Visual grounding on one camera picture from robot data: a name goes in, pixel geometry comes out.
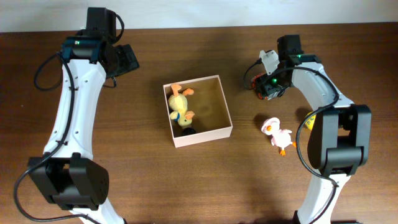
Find yellow plush duck toy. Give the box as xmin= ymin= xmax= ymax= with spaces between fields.
xmin=168 ymin=83 xmax=195 ymax=128

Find right black cable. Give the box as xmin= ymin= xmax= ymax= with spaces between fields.
xmin=243 ymin=58 xmax=340 ymax=224

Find pink hat duck figure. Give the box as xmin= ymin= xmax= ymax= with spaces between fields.
xmin=261 ymin=117 xmax=297 ymax=156

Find yellow ball blue letters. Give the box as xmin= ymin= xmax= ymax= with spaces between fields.
xmin=305 ymin=112 xmax=316 ymax=130

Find white cardboard box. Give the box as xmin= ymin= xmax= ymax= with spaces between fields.
xmin=169 ymin=75 xmax=233 ymax=147

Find left black cable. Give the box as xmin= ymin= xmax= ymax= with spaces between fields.
xmin=12 ymin=12 xmax=126 ymax=223

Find black round lid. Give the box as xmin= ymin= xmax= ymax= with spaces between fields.
xmin=182 ymin=127 xmax=197 ymax=136

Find black cable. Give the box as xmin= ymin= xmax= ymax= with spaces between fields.
xmin=243 ymin=58 xmax=340 ymax=224
xmin=12 ymin=12 xmax=126 ymax=223

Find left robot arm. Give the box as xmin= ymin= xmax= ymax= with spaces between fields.
xmin=26 ymin=7 xmax=139 ymax=223

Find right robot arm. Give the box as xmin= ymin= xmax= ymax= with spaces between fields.
xmin=251 ymin=34 xmax=372 ymax=223

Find red grey toy truck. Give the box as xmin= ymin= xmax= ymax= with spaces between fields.
xmin=251 ymin=73 xmax=278 ymax=100

